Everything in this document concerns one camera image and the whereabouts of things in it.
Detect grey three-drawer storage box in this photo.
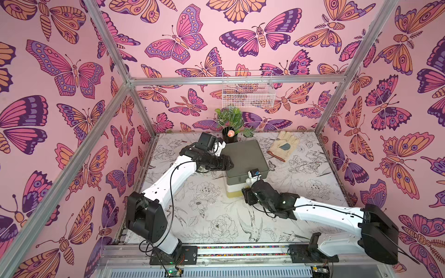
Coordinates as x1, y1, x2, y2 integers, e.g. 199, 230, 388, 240
221, 140, 270, 198

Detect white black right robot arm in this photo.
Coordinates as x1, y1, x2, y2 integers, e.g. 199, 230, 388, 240
242, 180, 399, 265

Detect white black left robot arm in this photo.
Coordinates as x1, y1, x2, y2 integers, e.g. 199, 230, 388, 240
125, 139, 234, 256

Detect potted green plant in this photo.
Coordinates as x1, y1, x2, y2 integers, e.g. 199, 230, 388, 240
215, 108, 254, 144

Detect beige work glove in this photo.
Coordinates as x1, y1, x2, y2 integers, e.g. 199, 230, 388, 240
267, 130, 300, 162

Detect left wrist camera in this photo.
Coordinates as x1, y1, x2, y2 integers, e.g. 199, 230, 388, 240
195, 133, 226, 156

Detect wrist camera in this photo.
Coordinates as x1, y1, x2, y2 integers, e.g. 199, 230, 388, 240
246, 169, 261, 186
195, 133, 226, 156

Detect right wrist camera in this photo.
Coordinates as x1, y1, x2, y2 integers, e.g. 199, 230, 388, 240
246, 169, 261, 186

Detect white wire wall basket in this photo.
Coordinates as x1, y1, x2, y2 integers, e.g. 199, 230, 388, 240
221, 75, 276, 110

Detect aluminium cage frame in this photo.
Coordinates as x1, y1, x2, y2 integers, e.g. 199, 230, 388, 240
0, 0, 401, 278

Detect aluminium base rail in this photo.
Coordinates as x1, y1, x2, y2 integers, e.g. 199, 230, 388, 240
94, 243, 397, 278

